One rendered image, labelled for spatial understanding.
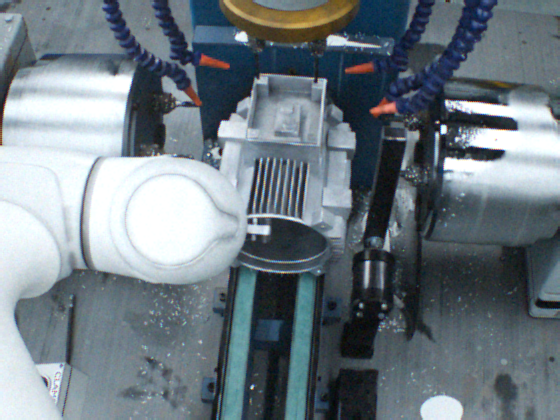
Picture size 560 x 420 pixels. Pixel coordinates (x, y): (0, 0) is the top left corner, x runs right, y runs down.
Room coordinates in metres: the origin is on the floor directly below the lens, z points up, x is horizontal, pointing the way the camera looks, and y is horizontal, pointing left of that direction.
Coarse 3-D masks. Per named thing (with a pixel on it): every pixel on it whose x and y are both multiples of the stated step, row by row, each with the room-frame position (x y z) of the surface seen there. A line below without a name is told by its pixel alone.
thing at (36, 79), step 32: (32, 64) 0.77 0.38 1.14; (64, 64) 0.75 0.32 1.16; (96, 64) 0.74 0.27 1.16; (128, 64) 0.74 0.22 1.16; (32, 96) 0.68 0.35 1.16; (64, 96) 0.68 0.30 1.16; (96, 96) 0.68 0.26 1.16; (128, 96) 0.68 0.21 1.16; (160, 96) 0.75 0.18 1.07; (32, 128) 0.64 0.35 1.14; (64, 128) 0.64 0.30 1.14; (96, 128) 0.63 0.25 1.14; (128, 128) 0.64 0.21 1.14; (160, 128) 0.75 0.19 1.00
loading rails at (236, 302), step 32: (224, 288) 0.56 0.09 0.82; (256, 288) 0.52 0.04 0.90; (320, 288) 0.50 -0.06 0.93; (224, 320) 0.45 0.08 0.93; (256, 320) 0.49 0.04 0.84; (288, 320) 0.49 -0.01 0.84; (320, 320) 0.45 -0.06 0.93; (224, 352) 0.40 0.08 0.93; (288, 352) 0.45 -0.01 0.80; (224, 384) 0.35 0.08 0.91; (288, 384) 0.35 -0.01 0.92; (224, 416) 0.30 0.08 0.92; (288, 416) 0.30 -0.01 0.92
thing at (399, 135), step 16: (384, 128) 0.55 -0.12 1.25; (400, 128) 0.55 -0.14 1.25; (384, 144) 0.53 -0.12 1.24; (400, 144) 0.53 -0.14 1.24; (384, 160) 0.53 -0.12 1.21; (400, 160) 0.53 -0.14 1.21; (384, 176) 0.53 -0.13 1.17; (384, 192) 0.53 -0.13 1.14; (384, 208) 0.53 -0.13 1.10; (368, 224) 0.53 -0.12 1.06; (384, 224) 0.53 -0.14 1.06; (368, 240) 0.53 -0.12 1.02; (384, 240) 0.53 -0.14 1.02
